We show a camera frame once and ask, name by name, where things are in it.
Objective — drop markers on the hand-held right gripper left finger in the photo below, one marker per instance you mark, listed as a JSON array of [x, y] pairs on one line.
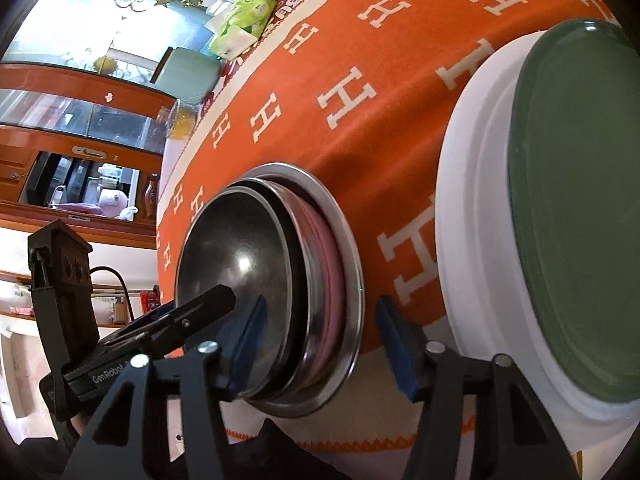
[[250, 345]]

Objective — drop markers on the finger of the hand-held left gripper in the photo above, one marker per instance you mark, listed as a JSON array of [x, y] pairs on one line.
[[200, 310], [160, 314]]

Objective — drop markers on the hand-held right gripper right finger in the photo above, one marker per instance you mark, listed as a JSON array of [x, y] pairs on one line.
[[395, 350]]

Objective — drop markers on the small steel bowl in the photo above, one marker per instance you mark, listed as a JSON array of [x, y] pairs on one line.
[[235, 250]]

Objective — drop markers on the large steel bowl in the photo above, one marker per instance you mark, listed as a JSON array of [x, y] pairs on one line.
[[350, 270]]

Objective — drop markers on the pink steel-lined bowl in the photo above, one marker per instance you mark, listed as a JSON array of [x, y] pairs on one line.
[[325, 280]]

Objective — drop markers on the plain white plate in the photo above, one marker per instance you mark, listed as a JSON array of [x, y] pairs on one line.
[[465, 210]]

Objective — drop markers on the green plate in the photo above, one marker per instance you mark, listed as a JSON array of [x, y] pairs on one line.
[[575, 210]]

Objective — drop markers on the glass jar with yellow contents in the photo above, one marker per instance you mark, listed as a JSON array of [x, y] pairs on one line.
[[179, 125]]

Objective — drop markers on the orange patterned tablecloth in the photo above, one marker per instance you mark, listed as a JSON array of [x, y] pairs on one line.
[[390, 125]]

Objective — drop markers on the mint green canister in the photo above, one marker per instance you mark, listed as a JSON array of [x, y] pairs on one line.
[[190, 75]]

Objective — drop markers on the green tissue pack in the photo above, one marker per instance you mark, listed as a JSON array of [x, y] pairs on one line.
[[245, 15]]

